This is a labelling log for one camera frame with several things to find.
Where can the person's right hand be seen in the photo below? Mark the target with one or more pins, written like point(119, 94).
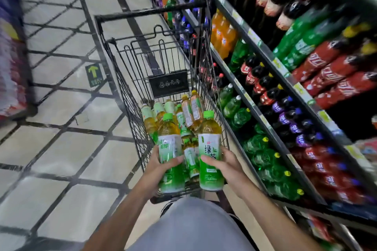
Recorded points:
point(234, 173)

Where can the person's left hand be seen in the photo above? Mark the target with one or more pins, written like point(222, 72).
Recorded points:
point(150, 174)

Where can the person's left thumb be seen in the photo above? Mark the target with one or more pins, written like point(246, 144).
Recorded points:
point(172, 168)

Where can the person's right thumb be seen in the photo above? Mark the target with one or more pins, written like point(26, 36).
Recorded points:
point(212, 162)

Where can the green tea bottle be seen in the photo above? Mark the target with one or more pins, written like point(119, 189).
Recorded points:
point(170, 147)
point(209, 147)

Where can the person's right forearm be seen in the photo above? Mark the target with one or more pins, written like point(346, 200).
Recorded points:
point(274, 221)

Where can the person's left forearm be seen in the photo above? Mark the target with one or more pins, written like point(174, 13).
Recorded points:
point(117, 224)

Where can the orange-capped iced tea bottle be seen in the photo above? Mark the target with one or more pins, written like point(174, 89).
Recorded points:
point(196, 108)
point(187, 112)

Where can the pile of tea bottles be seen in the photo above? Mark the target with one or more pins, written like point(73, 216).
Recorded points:
point(159, 111)

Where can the row of yellow-capped green bottles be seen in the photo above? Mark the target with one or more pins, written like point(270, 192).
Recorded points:
point(271, 168)

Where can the person's grey shirt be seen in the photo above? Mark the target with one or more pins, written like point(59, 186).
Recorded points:
point(191, 227)

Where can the black cart sign plate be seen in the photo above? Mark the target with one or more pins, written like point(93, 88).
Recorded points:
point(168, 84)

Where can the row of purple-label soda bottles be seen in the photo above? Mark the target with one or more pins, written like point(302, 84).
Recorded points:
point(290, 120)

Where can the row of small red-label cola bottles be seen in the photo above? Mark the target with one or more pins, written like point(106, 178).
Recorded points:
point(259, 81)

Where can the row of blue-capped red bottles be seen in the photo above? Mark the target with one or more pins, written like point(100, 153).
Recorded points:
point(327, 168)

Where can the green arrow floor sticker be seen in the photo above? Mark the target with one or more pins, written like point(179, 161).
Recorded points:
point(94, 75)

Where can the black metal store shelving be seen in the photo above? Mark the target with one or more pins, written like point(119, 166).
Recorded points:
point(265, 50)

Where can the group of orange soda bottles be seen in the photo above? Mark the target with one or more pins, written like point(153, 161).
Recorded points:
point(222, 36)

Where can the row of large red-label cola bottles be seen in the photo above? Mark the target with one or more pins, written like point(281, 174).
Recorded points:
point(335, 74)

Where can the row of large green soda bottles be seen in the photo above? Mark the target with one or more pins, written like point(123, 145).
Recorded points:
point(300, 36)

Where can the stack of colourful packages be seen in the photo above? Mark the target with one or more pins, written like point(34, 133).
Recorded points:
point(11, 53)

